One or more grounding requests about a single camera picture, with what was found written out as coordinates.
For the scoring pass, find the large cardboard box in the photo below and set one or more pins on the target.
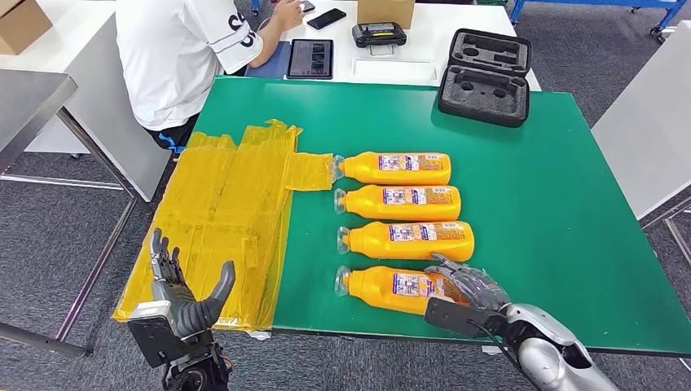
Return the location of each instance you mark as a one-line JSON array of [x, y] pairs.
[[21, 27]]

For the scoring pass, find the white desk with side panel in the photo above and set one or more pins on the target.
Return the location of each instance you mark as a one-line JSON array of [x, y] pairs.
[[102, 119]]

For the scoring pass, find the black handheld controller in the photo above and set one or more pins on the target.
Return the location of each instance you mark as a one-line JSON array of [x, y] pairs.
[[379, 34]]

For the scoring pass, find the orange detergent bottle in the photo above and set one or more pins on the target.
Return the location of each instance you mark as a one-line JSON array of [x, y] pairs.
[[367, 208], [372, 245], [361, 170], [372, 289]]

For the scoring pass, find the person's right forearm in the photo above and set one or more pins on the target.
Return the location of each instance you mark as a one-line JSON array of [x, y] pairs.
[[265, 47]]

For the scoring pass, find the black smartphone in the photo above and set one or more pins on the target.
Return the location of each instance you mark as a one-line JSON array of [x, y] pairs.
[[326, 18]]

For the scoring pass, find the yellow plastic sheet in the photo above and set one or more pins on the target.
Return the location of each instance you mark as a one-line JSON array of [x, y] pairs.
[[243, 194]]

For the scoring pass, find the black foam-lined case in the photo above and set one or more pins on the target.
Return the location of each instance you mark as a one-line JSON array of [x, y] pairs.
[[485, 92]]

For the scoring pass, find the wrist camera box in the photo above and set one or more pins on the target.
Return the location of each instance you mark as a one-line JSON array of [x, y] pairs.
[[453, 321], [154, 337]]

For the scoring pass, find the white side table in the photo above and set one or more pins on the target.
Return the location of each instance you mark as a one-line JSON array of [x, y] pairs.
[[648, 119]]

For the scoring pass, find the blue tablet cover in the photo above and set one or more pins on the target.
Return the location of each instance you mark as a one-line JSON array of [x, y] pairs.
[[272, 66]]

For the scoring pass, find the blue wheeled frame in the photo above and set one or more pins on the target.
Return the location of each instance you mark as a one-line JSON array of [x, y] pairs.
[[621, 2]]

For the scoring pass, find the small cardboard box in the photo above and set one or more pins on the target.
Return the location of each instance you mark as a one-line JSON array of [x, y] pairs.
[[386, 13]]

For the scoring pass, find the person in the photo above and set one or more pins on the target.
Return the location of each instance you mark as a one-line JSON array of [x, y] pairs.
[[172, 65]]

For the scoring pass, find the person's right hand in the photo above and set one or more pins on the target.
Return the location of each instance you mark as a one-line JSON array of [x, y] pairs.
[[287, 15]]

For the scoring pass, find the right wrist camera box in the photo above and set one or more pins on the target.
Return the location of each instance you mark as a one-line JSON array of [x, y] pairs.
[[453, 321]]

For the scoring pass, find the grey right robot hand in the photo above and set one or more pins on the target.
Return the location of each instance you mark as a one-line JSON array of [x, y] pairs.
[[480, 289]]

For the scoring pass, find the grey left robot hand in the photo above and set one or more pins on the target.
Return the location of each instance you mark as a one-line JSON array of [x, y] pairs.
[[167, 291]]

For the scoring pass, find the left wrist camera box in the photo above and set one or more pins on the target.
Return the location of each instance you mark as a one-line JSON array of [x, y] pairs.
[[154, 337]]

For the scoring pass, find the black tablet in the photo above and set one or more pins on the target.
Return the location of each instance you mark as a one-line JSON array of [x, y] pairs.
[[310, 59]]

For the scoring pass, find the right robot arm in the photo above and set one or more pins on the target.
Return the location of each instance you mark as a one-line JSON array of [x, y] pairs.
[[550, 356]]

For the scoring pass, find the smartphone with lit screen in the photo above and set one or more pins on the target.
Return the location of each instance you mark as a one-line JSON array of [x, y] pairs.
[[309, 5]]

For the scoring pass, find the steel table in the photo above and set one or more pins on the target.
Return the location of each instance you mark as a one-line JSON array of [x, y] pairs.
[[32, 102]]

